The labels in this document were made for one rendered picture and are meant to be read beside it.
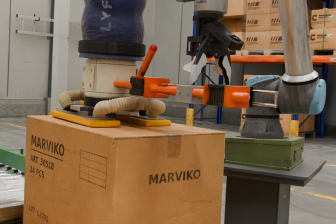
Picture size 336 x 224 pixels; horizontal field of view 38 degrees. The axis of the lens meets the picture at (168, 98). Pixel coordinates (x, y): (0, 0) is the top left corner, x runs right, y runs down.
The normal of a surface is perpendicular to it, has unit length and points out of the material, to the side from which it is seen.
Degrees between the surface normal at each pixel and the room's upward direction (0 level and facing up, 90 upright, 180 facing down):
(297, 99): 109
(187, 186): 90
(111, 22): 75
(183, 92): 90
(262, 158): 90
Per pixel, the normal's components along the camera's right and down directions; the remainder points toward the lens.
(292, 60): -0.55, 0.37
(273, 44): -0.72, 0.03
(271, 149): -0.44, 0.02
